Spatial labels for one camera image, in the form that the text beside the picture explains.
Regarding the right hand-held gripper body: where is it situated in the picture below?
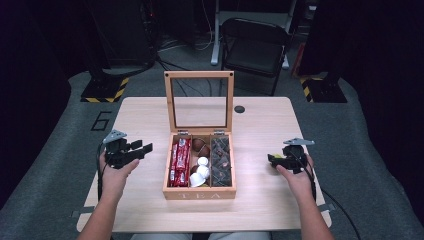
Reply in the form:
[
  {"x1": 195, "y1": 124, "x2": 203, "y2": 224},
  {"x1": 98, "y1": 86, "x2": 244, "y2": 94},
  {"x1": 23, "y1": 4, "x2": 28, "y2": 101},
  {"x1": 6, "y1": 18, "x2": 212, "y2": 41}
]
[{"x1": 282, "y1": 137, "x2": 315, "y2": 174}]

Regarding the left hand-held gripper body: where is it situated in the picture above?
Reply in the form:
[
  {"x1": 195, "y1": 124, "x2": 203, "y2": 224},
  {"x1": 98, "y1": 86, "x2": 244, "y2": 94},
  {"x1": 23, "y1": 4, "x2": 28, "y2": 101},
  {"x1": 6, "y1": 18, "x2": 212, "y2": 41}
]
[{"x1": 102, "y1": 129, "x2": 136, "y2": 170}]

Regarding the wooden tea box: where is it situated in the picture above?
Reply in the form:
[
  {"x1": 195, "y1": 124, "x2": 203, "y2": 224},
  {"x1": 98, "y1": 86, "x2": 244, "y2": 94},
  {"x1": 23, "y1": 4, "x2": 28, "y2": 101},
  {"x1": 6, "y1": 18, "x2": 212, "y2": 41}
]
[{"x1": 162, "y1": 70, "x2": 238, "y2": 201}]

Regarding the person's left hand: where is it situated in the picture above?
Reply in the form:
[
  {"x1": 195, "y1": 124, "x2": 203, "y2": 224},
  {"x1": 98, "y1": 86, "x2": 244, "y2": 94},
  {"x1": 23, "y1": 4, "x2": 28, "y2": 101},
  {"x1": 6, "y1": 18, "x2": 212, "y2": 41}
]
[{"x1": 99, "y1": 151, "x2": 140, "y2": 201}]

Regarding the person's right hand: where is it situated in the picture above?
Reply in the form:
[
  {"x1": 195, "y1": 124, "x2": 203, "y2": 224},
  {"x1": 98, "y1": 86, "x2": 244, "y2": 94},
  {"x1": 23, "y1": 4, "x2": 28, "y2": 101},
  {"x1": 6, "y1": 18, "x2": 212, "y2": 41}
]
[{"x1": 275, "y1": 154, "x2": 316, "y2": 204}]

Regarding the red stick packet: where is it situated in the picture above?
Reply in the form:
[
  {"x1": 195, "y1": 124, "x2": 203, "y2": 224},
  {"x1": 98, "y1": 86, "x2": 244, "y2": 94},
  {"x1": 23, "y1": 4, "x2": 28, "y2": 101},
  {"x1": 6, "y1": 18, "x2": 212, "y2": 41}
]
[
  {"x1": 169, "y1": 143, "x2": 179, "y2": 187},
  {"x1": 176, "y1": 169, "x2": 190, "y2": 188},
  {"x1": 176, "y1": 138, "x2": 192, "y2": 172}
]

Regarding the pile of dark pyramid tea bags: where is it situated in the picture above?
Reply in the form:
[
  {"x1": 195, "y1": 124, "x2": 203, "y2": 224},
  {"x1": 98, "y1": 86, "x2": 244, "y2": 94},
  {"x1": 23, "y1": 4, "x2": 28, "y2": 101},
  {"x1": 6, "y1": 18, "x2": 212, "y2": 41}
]
[{"x1": 210, "y1": 135, "x2": 232, "y2": 188}]

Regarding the black stand with striped base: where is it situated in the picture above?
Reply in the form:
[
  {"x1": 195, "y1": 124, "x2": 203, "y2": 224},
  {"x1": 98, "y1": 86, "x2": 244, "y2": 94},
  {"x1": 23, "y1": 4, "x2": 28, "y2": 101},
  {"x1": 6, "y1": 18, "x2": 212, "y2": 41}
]
[
  {"x1": 79, "y1": 59, "x2": 130, "y2": 104},
  {"x1": 299, "y1": 71, "x2": 348, "y2": 104}
]

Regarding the person's right leg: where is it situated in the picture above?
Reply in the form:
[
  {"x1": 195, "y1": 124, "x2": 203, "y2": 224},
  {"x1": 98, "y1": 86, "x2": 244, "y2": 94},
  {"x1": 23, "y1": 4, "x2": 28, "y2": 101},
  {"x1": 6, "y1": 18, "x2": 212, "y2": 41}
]
[{"x1": 209, "y1": 231, "x2": 272, "y2": 240}]

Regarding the person's leg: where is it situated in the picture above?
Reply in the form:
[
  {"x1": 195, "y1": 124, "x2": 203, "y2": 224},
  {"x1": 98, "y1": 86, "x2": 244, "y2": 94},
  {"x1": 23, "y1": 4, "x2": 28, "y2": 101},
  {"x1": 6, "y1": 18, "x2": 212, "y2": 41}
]
[
  {"x1": 131, "y1": 232, "x2": 194, "y2": 240},
  {"x1": 209, "y1": 231, "x2": 272, "y2": 240}
]

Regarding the person's left leg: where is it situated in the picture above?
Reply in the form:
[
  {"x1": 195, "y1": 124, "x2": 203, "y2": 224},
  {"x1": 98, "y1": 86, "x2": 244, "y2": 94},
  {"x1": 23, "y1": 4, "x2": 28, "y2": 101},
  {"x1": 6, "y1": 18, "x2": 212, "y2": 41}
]
[{"x1": 131, "y1": 232, "x2": 194, "y2": 240}]

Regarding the red object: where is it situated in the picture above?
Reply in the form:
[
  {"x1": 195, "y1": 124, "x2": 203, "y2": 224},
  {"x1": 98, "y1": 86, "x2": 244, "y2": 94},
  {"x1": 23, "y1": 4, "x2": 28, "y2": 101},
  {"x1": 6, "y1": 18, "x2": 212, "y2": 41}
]
[{"x1": 291, "y1": 43, "x2": 306, "y2": 78}]

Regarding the black folding chair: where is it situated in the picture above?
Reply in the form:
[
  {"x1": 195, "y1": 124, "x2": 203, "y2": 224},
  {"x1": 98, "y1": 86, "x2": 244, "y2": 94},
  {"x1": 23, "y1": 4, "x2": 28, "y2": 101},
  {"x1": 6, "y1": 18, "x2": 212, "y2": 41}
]
[{"x1": 218, "y1": 17, "x2": 292, "y2": 98}]

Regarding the black equipment cabinet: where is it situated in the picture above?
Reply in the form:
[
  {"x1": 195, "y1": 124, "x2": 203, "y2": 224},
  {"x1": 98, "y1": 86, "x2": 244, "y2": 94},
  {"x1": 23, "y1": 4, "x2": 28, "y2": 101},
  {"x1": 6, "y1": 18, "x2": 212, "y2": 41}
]
[{"x1": 84, "y1": 0, "x2": 158, "y2": 69}]

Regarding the left hand-held gripper black cable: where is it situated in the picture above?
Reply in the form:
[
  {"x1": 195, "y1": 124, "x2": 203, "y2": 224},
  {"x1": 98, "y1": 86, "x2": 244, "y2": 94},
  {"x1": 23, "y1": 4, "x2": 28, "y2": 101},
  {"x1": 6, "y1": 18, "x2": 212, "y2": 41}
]
[{"x1": 96, "y1": 141, "x2": 108, "y2": 202}]

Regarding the hand-held gripper black cable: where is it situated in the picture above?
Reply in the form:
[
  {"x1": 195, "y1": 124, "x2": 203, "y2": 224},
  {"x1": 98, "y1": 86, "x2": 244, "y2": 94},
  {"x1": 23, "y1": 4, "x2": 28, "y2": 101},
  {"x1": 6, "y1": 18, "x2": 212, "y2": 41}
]
[
  {"x1": 289, "y1": 149, "x2": 363, "y2": 240},
  {"x1": 96, "y1": 141, "x2": 108, "y2": 202}
]

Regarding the right hand-held gripper black cable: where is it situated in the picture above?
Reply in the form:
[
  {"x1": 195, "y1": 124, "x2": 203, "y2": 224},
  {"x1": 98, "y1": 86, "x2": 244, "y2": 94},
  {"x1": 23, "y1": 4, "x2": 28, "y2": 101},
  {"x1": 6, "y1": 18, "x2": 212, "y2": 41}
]
[{"x1": 289, "y1": 149, "x2": 363, "y2": 240}]

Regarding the black floor cable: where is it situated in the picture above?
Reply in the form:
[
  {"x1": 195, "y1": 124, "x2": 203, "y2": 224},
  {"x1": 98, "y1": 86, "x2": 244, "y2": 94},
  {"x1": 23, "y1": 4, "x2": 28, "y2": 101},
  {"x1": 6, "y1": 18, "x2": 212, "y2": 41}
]
[{"x1": 156, "y1": 56, "x2": 213, "y2": 98}]

